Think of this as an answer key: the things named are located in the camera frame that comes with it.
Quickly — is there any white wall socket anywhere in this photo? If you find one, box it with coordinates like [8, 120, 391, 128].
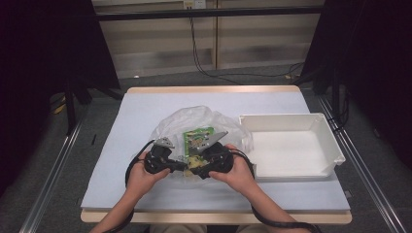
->
[183, 0, 207, 10]

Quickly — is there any person's right hand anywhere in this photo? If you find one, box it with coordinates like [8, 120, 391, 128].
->
[208, 144, 258, 194]

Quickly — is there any green snack packet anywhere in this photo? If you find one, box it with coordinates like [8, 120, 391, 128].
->
[182, 126, 216, 160]

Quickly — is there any black curtain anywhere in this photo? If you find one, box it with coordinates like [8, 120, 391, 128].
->
[0, 0, 121, 198]
[299, 0, 412, 171]

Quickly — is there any white plastic bin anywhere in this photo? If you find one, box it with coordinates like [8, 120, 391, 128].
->
[238, 112, 346, 182]

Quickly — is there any clear plastic bag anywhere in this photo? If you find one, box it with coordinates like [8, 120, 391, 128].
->
[150, 105, 255, 189]

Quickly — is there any bundle of black cables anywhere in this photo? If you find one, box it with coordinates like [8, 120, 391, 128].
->
[326, 91, 352, 133]

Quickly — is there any wooden table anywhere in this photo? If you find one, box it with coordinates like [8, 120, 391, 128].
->
[80, 84, 354, 225]

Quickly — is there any black floor cable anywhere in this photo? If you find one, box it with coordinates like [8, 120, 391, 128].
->
[189, 17, 306, 86]

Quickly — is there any person's left hand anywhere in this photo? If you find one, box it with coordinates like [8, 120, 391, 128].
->
[125, 150, 171, 197]

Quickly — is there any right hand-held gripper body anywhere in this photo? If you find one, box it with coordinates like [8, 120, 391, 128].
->
[195, 130, 235, 175]

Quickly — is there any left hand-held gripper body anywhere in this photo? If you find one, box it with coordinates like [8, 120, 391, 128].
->
[143, 137, 178, 175]

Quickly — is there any metal floor rail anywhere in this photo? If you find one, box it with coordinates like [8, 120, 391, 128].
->
[316, 95, 408, 233]
[18, 117, 86, 233]

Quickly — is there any black horizontal bar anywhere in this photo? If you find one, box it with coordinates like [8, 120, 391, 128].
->
[95, 5, 326, 22]

